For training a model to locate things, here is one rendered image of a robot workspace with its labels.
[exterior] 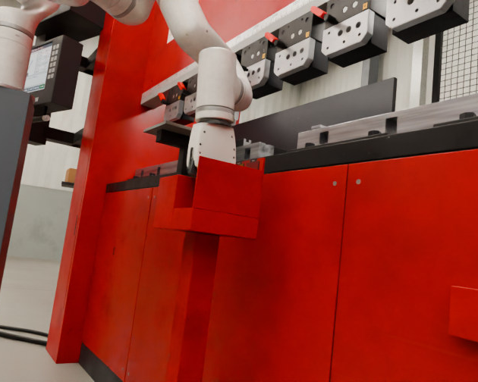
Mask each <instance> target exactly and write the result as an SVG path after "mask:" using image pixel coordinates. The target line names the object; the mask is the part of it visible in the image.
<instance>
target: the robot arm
mask: <svg viewBox="0 0 478 382"><path fill-rule="evenodd" d="M16 1H18V2H19V3H20V8H13V7H7V6H2V7H0V86H1V87H5V88H9V89H15V90H19V91H22V92H26V91H24V87H25V82H26V78H27V71H28V67H29V63H30V55H31V51H32V47H33V39H34V35H35V32H36V28H37V26H38V24H39V23H40V21H41V20H43V19H44V18H46V17H48V16H49V15H51V14H53V13H55V12H56V11H57V10H58V8H59V7H60V5H67V6H73V7H80V6H83V5H85V4H86V3H88V2H89V0H16ZM90 1H92V2H94V3H95V4H97V5H98V6H99V7H101V8H102V9H103V10H104V11H106V12H107V13H109V14H110V15H111V16H113V18H114V19H116V20H118V21H119V22H121V23H123V24H126V25H130V26H135V25H139V24H142V23H144V22H145V21H146V20H147V18H148V17H149V15H150V12H151V10H152V8H153V5H154V2H155V0H90ZM156 1H157V3H158V5H159V8H160V10H161V12H162V14H163V17H164V18H165V21H166V23H167V24H168V28H169V29H170V31H171V34H172V35H173V37H174V39H175V42H176V43H177V44H178V45H179V47H180V48H181V49H182V50H183V51H184V52H185V53H186V54H188V55H189V56H190V57H191V58H192V59H193V60H195V62H196V63H198V77H197V103H196V116H195V121H196V122H197V124H194V125H193V128H192V131H191V135H190V141H189V146H188V151H187V168H189V170H188V174H190V175H193V176H195V177H196V176H197V168H198V161H199V156H203V157H207V158H212V159H216V160H220V161H225V162H228V163H232V164H236V144H235V136H234V128H231V124H233V123H234V112H235V111H244V110H246V109H247V108H248V107H249V106H250V104H251V102H252V99H253V93H252V89H251V86H250V83H249V80H248V79H247V76H246V74H245V73H244V70H243V68H242V67H241V64H240V63H239V61H238V60H237V56H236V54H235V53H234V52H233V51H232V50H230V48H229V47H228V46H227V44H226V43H225V42H224V41H223V39H222V38H221V37H220V36H219V35H218V34H217V32H216V31H214V29H213V28H212V27H211V26H210V25H209V23H208V21H207V19H206V17H205V15H204V13H203V11H202V8H201V7H200V4H199V2H198V1H197V0H156Z"/></svg>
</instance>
